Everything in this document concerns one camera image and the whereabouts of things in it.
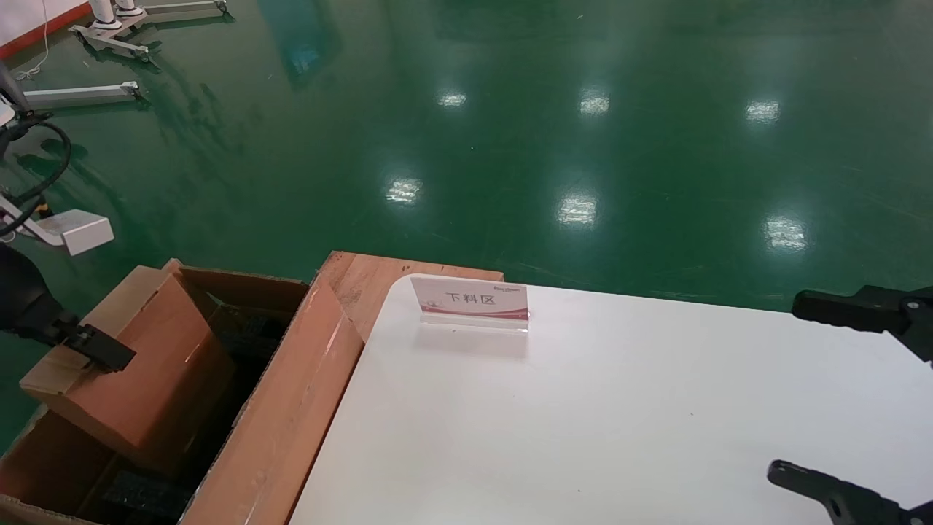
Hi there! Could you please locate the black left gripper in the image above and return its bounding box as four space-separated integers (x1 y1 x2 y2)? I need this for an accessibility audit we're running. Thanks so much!
0 243 138 373

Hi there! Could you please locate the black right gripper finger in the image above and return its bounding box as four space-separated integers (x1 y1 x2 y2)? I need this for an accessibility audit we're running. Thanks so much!
767 459 933 525
792 284 933 363

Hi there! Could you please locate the small cardboard box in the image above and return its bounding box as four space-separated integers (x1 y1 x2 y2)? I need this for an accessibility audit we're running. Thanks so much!
20 265 238 471

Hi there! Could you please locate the large cardboard box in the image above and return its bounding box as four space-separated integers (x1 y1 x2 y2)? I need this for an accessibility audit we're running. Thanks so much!
0 259 365 525

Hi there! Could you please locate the black foam block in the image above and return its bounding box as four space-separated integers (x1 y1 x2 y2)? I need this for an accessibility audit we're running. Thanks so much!
208 303 292 358
102 470 192 523

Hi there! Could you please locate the grey stand pole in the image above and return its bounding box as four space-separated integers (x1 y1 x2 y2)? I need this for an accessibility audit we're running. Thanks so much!
0 62 34 114

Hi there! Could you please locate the brown wooden board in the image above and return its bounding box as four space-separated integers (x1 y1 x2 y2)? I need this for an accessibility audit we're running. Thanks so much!
315 252 504 343

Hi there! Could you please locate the clear acrylic sign holder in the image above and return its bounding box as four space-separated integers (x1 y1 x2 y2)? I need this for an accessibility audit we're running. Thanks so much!
410 274 531 335

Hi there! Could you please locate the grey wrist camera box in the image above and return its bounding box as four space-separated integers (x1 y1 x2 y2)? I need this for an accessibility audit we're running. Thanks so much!
36 209 116 257

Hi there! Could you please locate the thick black hose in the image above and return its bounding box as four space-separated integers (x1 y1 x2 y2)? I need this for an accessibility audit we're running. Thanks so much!
0 120 73 238

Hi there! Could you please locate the white metal floor rail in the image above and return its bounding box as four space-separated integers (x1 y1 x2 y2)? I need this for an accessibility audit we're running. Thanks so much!
22 82 141 109

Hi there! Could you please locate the white stand base with post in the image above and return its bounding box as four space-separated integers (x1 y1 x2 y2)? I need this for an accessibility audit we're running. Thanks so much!
69 0 152 63
114 0 228 20

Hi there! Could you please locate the white floor cable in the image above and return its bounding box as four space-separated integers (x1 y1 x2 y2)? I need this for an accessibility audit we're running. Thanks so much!
15 0 50 81

